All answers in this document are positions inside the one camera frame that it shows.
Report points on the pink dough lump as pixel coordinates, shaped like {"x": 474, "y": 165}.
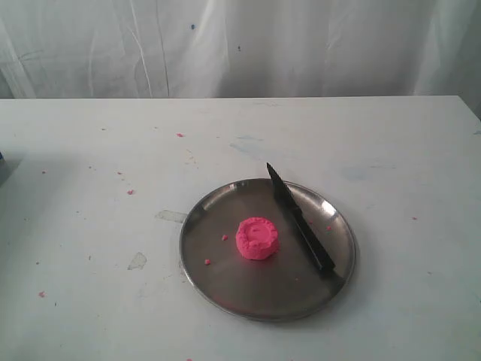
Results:
{"x": 257, "y": 238}

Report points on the black knife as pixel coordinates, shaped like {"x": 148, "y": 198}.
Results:
{"x": 316, "y": 251}

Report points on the round steel plate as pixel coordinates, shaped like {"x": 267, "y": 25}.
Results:
{"x": 286, "y": 285}

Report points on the white plastic backdrop sheet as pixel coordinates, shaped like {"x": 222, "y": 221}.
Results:
{"x": 176, "y": 49}

